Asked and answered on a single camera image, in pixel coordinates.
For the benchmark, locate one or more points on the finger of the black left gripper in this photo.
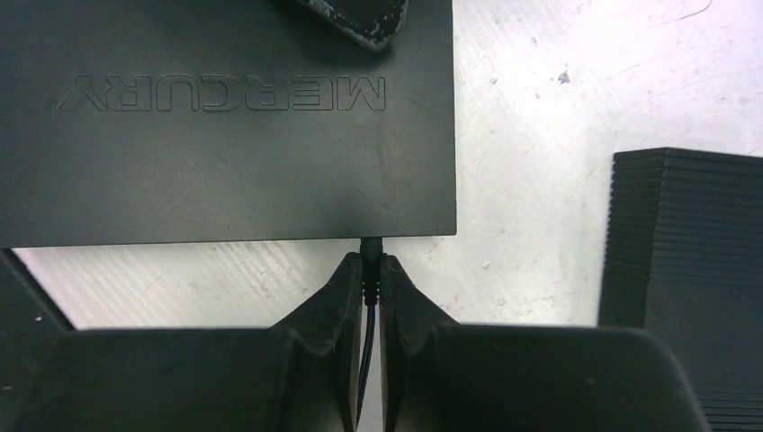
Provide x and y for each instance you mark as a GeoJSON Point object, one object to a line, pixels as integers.
{"type": "Point", "coordinates": [372, 24]}

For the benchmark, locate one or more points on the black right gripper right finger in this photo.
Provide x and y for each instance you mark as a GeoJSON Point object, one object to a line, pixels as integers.
{"type": "Point", "coordinates": [441, 375]}

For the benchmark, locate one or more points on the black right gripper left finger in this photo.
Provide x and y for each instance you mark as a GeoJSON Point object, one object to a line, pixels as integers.
{"type": "Point", "coordinates": [298, 375]}

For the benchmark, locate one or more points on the black Mercury switch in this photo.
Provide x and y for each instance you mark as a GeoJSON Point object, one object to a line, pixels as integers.
{"type": "Point", "coordinates": [136, 122]}

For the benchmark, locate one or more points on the ribbed black network switch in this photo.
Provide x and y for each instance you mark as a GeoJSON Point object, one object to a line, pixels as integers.
{"type": "Point", "coordinates": [683, 261]}

